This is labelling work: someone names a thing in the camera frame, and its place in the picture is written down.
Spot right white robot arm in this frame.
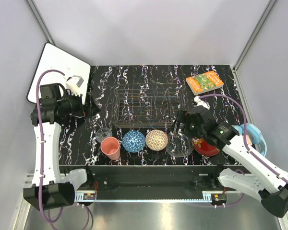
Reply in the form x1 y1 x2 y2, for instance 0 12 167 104
173 101 288 218

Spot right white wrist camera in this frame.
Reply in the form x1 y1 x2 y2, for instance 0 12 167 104
193 96 210 110

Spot red floral plate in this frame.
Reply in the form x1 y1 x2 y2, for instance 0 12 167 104
193 138 220 157

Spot white board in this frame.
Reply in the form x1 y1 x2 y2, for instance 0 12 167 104
26 43 91 104

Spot pink plastic cup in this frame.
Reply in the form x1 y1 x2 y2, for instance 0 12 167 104
100 137 120 160

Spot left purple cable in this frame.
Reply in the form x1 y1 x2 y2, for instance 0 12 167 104
35 69 94 230

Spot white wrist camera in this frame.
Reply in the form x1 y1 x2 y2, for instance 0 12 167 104
65 75 84 95
193 96 210 110

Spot wire dish rack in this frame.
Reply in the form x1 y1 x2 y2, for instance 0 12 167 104
111 82 188 128

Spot orange green book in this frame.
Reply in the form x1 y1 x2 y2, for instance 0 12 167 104
186 71 224 96

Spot purple cable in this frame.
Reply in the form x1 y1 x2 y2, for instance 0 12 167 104
35 69 94 230
196 93 288 192

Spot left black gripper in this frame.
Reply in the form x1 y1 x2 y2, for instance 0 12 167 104
58 88 100 118

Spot clear glass plate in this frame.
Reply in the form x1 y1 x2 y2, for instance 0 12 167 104
166 132 193 158

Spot blue triangle pattern bowl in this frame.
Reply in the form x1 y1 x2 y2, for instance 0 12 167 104
122 131 145 153

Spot red white patterned bowl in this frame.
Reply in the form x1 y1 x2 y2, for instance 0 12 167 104
145 129 168 151

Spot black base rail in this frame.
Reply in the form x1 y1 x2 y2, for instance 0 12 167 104
57 164 255 201

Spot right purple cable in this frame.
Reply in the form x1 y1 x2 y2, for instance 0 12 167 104
196 93 288 192

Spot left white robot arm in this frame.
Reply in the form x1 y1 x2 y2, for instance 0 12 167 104
23 83 95 210

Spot clear drinking glass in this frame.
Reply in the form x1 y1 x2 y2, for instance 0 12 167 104
96 127 112 144

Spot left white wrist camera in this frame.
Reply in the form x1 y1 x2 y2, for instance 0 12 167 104
65 75 84 95

